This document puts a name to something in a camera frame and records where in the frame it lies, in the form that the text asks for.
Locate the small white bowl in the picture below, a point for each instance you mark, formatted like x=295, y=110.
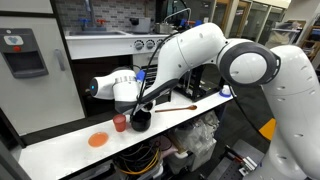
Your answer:
x=150, y=106

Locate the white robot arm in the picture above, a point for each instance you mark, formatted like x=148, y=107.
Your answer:
x=293, y=100

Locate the black cup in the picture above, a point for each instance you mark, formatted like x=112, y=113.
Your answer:
x=141, y=123

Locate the orange plastic cup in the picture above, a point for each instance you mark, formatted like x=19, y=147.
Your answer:
x=119, y=125

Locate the wooden spoon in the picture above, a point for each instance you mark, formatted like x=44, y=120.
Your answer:
x=191, y=107

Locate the grey toy stove knob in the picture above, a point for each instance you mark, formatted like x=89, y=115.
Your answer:
x=138, y=44
x=158, y=42
x=150, y=44

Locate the clear plastic bag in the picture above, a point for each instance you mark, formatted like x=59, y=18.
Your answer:
x=196, y=133

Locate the silver toy pot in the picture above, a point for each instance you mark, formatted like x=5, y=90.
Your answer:
x=162, y=28

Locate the grey toy appliance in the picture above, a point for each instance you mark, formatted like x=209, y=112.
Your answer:
x=141, y=25

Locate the blue box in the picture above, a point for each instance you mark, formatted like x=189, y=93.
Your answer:
x=198, y=22

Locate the orange round disc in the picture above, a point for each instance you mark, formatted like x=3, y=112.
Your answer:
x=98, y=140

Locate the white plastic container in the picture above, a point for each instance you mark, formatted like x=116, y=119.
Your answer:
x=200, y=160

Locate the toy sink faucet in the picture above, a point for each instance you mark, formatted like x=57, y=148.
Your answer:
x=89, y=16

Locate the white toy play kitchen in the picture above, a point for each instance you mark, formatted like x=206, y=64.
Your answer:
x=40, y=100

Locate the grey metal base plate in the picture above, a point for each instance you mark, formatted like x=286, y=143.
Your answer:
x=226, y=166

